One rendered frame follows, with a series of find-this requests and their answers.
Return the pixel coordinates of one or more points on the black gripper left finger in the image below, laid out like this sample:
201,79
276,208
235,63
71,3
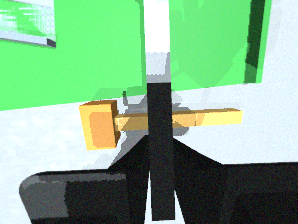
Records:
120,190

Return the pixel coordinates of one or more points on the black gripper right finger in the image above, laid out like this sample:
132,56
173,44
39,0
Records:
206,189

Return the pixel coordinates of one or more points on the orange wooden mallet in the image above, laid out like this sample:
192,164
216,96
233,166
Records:
102,124

